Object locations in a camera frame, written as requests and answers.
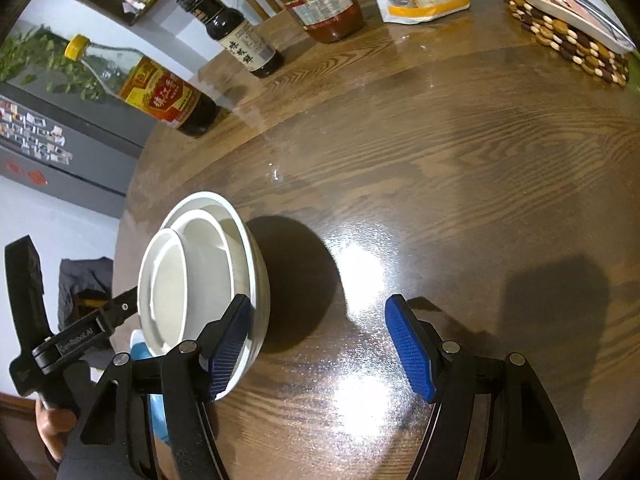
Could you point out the dark cloth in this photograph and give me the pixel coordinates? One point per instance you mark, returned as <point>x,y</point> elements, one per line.
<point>82,280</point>

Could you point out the leafy green plant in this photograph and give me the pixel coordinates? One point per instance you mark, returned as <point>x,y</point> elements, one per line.
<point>30,55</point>

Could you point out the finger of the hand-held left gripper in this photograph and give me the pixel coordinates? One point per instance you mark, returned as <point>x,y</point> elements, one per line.
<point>120,307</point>

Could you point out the person's left hand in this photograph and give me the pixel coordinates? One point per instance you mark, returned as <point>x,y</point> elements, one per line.
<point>55,430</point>

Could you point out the blue plate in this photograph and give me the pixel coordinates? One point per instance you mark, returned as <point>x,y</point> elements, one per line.
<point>157,410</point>

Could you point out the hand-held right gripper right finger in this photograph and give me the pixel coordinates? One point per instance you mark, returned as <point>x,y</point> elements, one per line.
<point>410,350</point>

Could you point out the grey fridge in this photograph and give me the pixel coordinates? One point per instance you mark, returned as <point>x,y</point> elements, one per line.
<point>90,150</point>

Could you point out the deep white bowl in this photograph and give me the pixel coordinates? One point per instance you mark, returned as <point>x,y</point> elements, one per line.
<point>207,222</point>

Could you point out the white divided tray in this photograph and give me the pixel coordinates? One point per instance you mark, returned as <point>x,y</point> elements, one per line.
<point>600,30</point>

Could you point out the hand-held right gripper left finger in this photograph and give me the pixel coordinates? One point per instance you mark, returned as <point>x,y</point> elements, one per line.
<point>230,345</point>

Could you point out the fridge magnet photos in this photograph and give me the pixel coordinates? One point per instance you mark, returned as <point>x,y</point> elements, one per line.
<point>35,130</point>

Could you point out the vinegar bottle with yellow cap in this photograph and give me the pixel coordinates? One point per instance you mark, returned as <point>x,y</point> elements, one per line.
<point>165,97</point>

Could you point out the large white bowl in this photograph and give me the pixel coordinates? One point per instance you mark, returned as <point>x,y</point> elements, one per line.
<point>252,280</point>

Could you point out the dark soy sauce bottle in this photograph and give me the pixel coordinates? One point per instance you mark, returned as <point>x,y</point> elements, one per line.
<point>245,45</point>

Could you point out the wooden bead trivet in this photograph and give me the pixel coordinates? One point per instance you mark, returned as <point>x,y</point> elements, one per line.
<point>565,45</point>

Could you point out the red sauce bottle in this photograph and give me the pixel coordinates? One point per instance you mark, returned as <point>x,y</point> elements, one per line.
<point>320,5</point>

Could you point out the small white cup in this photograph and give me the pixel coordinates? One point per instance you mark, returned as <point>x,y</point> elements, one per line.
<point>167,295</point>

